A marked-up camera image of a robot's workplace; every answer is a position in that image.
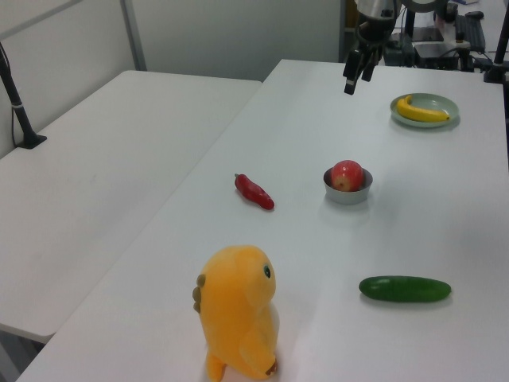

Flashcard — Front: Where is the green cucumber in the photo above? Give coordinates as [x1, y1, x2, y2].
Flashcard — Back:
[358, 275, 453, 304]

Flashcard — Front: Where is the grey partition post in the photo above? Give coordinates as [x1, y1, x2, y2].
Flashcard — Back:
[119, 0, 148, 72]

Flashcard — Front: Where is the small metal bowl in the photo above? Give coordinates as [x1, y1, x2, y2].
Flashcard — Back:
[323, 166, 375, 205]

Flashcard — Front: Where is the yellow banana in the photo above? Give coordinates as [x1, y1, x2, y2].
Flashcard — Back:
[396, 94, 451, 123]

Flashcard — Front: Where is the black keyboard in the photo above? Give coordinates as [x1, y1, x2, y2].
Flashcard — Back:
[455, 14, 488, 52]

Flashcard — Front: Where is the red apple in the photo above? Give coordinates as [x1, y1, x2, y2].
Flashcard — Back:
[330, 159, 365, 193]

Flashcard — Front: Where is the pale green plastic plate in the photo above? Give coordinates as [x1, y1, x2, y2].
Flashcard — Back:
[389, 92, 461, 129]

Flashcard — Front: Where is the red chili pepper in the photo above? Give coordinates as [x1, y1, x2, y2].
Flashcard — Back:
[234, 173, 276, 211]

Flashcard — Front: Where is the brown wooden cabinet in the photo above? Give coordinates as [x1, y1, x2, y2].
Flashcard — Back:
[344, 0, 360, 29]

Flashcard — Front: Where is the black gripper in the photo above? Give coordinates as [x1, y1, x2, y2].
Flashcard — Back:
[343, 15, 395, 96]

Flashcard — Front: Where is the black pole with flat base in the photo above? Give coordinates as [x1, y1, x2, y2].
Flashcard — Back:
[0, 41, 48, 150]

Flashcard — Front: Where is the dark flat laptop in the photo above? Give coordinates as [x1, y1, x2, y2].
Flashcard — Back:
[412, 41, 459, 60]

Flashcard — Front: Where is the black camera stand with clamp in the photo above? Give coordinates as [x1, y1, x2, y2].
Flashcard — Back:
[483, 23, 509, 84]

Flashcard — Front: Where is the orange plush dinosaur toy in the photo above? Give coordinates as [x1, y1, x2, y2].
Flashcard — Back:
[192, 244, 282, 382]

